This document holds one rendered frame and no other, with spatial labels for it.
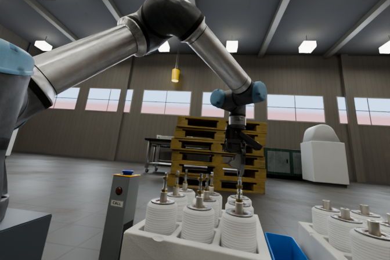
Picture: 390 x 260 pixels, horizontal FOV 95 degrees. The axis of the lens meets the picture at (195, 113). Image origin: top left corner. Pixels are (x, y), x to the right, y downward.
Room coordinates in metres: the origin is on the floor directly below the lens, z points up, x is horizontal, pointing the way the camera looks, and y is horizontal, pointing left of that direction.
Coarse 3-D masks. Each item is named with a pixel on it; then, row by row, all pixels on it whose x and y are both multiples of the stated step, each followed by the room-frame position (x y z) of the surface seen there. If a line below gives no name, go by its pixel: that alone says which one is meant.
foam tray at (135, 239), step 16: (144, 224) 0.63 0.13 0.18; (176, 224) 0.66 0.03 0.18; (128, 240) 0.56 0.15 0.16; (144, 240) 0.55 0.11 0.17; (160, 240) 0.54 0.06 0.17; (176, 240) 0.54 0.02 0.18; (128, 256) 0.56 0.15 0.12; (144, 256) 0.55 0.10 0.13; (160, 256) 0.54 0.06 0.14; (176, 256) 0.53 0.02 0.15; (192, 256) 0.52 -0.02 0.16; (208, 256) 0.51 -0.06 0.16; (224, 256) 0.50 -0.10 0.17; (240, 256) 0.49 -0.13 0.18; (256, 256) 0.49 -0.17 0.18
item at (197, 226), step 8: (184, 208) 0.58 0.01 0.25; (184, 216) 0.57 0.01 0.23; (192, 216) 0.55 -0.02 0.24; (200, 216) 0.55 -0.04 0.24; (208, 216) 0.55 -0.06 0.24; (184, 224) 0.57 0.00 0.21; (192, 224) 0.55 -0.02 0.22; (200, 224) 0.55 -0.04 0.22; (208, 224) 0.55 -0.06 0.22; (184, 232) 0.56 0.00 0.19; (192, 232) 0.55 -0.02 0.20; (200, 232) 0.54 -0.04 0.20; (208, 232) 0.56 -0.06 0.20; (192, 240) 0.55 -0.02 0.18; (200, 240) 0.55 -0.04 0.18; (208, 240) 0.56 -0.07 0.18
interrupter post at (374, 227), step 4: (368, 220) 0.48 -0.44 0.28; (372, 220) 0.48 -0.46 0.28; (368, 224) 0.48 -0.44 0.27; (372, 224) 0.47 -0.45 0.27; (376, 224) 0.47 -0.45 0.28; (368, 228) 0.48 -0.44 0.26; (372, 228) 0.47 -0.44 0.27; (376, 228) 0.47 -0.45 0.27; (372, 232) 0.47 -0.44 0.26; (376, 232) 0.47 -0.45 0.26; (380, 232) 0.47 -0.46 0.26; (380, 236) 0.47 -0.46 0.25
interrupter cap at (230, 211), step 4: (228, 208) 0.59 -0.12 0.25; (232, 208) 0.59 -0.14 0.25; (228, 212) 0.55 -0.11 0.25; (232, 212) 0.56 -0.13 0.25; (244, 212) 0.57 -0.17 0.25; (248, 212) 0.57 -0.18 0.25; (236, 216) 0.53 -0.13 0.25; (240, 216) 0.53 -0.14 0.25; (244, 216) 0.53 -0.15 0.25; (248, 216) 0.53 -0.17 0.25
